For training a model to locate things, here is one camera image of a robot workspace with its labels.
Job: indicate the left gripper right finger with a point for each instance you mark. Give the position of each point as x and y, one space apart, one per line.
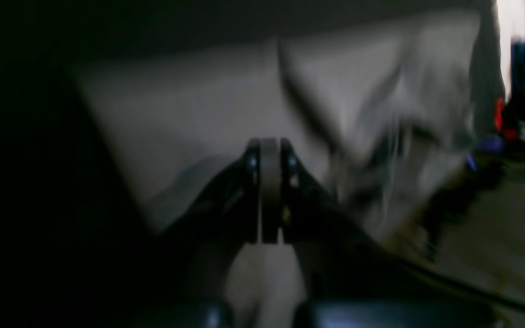
350 281

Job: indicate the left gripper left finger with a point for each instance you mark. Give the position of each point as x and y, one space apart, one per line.
198 249

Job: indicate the grey T-shirt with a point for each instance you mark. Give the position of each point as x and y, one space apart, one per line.
382 115

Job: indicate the black table cloth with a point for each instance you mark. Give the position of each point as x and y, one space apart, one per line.
74 249

